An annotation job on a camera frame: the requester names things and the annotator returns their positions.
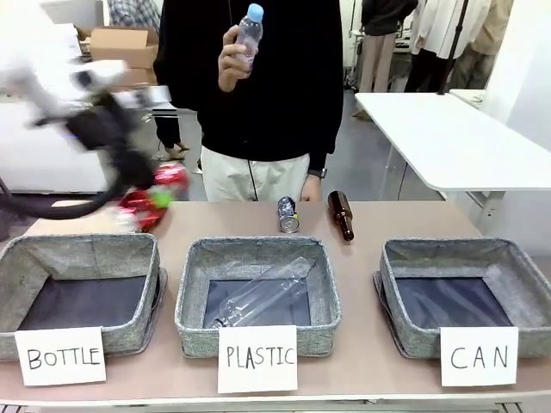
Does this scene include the person's beige trousers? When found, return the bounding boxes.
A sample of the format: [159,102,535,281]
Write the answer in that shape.
[200,145,312,203]

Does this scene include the black stand pole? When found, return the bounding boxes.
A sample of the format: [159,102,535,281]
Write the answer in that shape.
[436,0,471,96]

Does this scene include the white paper label BOTTLE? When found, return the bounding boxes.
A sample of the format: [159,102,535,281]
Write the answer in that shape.
[13,326,108,387]

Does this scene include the red shiny crushed can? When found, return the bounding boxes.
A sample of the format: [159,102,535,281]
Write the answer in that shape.
[116,191,170,234]

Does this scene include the white paper label CAN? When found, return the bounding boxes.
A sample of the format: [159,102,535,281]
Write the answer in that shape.
[438,326,520,388]

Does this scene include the brown cardboard box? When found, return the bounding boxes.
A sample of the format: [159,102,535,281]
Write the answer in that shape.
[85,27,161,87]

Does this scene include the large clear plastic bottle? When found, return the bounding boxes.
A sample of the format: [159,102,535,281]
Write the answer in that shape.
[213,256,318,330]

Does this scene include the person's right hand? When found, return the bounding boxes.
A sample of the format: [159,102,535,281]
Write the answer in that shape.
[217,24,255,94]

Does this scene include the person's left forearm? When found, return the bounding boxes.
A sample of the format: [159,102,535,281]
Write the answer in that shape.
[306,122,342,173]

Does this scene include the white paper label PLASTIC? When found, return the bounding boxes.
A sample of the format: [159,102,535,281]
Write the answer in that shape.
[216,324,300,395]

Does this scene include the bystander in tan clothes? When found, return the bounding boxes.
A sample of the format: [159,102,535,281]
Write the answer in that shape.
[449,0,516,90]

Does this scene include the white cabinet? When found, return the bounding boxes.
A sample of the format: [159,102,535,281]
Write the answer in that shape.
[0,23,109,195]

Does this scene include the grey fabric basket can label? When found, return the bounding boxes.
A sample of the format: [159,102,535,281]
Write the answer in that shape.
[372,237,551,361]

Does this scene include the clear bottle with blue cap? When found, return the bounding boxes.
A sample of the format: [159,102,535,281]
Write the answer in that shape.
[232,3,264,79]

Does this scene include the white folding table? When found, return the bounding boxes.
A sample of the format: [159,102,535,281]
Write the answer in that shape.
[354,90,551,229]

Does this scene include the grey fabric basket bottle label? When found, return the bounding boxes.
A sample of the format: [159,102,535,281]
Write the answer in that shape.
[0,232,169,362]

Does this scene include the thin black hanging cord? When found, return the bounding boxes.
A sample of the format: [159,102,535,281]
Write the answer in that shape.
[243,139,260,202]

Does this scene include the bystander in dark top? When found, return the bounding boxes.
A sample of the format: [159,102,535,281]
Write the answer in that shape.
[357,0,419,94]

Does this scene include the bystander in white shirt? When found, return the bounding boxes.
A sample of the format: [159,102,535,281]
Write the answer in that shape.
[403,0,492,94]

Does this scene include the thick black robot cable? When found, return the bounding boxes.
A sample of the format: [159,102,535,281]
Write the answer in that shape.
[0,175,127,242]

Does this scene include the brown glass bottle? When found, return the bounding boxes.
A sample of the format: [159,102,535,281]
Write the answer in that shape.
[326,190,356,243]

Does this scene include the grey fabric basket plastic label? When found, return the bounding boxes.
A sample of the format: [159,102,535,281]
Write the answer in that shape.
[173,235,343,360]

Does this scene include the person's black sweater torso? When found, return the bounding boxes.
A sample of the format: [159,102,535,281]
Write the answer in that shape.
[153,0,345,174]

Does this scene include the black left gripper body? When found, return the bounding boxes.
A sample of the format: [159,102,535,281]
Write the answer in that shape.
[64,93,157,191]

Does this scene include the person's left hand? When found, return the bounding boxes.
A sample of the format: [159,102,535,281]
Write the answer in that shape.
[300,175,325,202]

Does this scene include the bystander in plaid shirt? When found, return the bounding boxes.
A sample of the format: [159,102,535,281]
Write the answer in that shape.
[106,0,165,32]

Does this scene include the crushed silver can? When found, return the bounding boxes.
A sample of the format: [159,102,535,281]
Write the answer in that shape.
[276,195,301,234]

